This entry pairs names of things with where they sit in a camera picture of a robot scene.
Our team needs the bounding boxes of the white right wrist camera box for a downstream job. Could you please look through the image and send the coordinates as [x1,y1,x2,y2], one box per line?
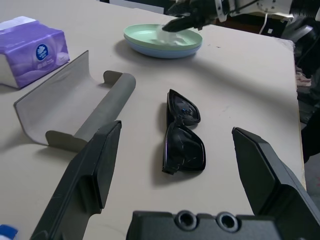
[215,0,241,22]

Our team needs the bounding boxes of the green plate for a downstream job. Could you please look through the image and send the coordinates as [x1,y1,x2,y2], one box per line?
[123,23,203,51]

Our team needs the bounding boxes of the black sunglasses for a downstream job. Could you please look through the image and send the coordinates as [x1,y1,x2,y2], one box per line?
[161,88,207,176]

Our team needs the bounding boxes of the white tissue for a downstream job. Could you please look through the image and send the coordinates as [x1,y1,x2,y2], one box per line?
[149,24,187,47]

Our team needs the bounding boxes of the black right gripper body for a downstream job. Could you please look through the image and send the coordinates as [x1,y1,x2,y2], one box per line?
[192,0,222,26]

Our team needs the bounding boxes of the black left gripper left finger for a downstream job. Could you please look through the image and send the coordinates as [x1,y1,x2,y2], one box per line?
[29,120,123,240]

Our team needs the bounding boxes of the white marker blue cap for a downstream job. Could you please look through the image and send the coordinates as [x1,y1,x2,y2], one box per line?
[0,224,20,240]

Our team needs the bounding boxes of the grey glasses case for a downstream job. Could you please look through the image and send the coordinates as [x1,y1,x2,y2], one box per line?
[13,49,137,154]

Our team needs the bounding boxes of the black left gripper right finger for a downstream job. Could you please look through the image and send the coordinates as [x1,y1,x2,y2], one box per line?
[231,126,320,240]

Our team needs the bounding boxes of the purple tissue pack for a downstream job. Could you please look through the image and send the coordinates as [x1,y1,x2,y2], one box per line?
[0,16,70,90]

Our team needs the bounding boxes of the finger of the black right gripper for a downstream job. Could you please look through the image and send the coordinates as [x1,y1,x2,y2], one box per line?
[167,0,195,16]
[163,15,208,33]

